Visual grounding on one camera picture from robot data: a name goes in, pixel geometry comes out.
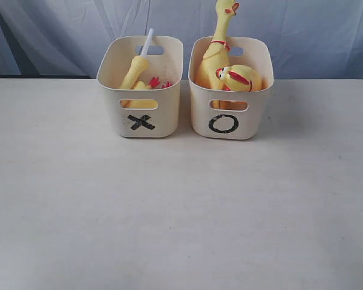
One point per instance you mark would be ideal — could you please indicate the headless yellow chicken body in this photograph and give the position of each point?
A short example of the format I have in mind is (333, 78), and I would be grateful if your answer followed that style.
(148, 87)

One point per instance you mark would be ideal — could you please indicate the detached chicken head neck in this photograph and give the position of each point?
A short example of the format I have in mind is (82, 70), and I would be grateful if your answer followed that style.
(138, 64)

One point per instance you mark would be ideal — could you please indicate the white backdrop curtain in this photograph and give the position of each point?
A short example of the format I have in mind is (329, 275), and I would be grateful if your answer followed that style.
(306, 39)

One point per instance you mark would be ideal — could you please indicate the yellow rubber chicken top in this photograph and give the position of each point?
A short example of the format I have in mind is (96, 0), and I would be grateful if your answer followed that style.
(240, 78)

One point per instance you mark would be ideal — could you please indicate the cream bin marked O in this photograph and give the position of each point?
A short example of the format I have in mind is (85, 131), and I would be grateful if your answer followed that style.
(228, 114)

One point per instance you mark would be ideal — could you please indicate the yellow rubber chicken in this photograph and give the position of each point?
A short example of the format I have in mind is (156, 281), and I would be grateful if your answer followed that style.
(240, 78)
(216, 55)

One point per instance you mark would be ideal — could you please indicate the cream bin marked X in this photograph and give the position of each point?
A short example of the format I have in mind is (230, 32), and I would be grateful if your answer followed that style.
(142, 113)

